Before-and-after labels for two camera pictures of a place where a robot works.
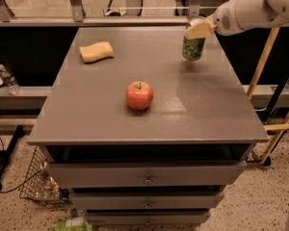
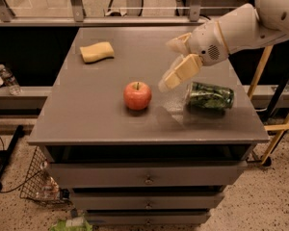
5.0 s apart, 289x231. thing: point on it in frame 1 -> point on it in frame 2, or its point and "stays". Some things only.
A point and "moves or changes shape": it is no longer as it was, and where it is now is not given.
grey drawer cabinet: x=167 y=164 stays
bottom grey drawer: x=148 y=218 stays
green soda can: x=194 y=48 moves or changes shape
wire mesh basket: x=39 y=185 stays
